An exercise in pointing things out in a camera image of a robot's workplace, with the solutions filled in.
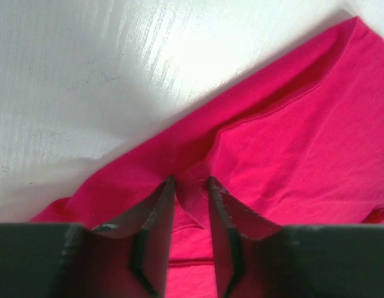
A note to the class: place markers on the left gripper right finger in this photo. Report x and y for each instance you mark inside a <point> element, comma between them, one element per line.
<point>255,257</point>

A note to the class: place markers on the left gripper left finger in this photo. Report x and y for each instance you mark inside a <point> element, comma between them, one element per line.
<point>125,257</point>

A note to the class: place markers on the magenta pink t shirt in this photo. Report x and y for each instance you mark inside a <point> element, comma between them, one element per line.
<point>299,142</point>

